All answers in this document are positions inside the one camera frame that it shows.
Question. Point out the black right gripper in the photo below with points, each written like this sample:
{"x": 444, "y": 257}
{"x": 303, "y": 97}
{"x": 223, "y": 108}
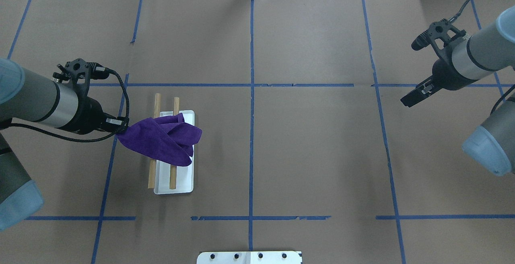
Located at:
{"x": 443, "y": 72}

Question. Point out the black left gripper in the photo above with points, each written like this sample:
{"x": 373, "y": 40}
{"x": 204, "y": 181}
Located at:
{"x": 89, "y": 114}

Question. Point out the purple towel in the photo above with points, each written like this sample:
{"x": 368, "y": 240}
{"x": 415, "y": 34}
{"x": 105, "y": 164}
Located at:
{"x": 168, "y": 139}

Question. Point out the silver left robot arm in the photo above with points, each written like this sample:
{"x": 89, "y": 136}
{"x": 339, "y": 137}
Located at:
{"x": 62, "y": 103}

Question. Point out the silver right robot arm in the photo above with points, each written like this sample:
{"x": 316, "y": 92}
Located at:
{"x": 463, "y": 61}

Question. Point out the left wooden rack bar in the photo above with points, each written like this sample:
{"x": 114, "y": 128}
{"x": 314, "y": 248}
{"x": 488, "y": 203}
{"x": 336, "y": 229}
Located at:
{"x": 152, "y": 162}

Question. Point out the wooden rack bar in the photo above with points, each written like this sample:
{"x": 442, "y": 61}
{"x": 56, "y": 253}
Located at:
{"x": 173, "y": 168}
{"x": 152, "y": 162}

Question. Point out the right wooden rack bar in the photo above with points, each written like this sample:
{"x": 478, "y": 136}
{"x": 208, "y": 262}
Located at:
{"x": 173, "y": 168}

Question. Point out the brown paper table cover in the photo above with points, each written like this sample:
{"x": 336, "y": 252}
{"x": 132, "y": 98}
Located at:
{"x": 306, "y": 145}

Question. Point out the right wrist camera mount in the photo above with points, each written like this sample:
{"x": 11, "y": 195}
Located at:
{"x": 443, "y": 36}

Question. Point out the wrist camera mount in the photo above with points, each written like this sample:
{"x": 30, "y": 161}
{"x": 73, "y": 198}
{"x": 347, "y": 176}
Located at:
{"x": 77, "y": 75}
{"x": 443, "y": 36}

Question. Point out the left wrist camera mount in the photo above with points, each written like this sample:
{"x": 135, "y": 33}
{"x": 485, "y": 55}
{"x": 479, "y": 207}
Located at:
{"x": 77, "y": 75}

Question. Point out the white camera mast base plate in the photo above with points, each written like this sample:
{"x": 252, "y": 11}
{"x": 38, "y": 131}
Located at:
{"x": 250, "y": 257}

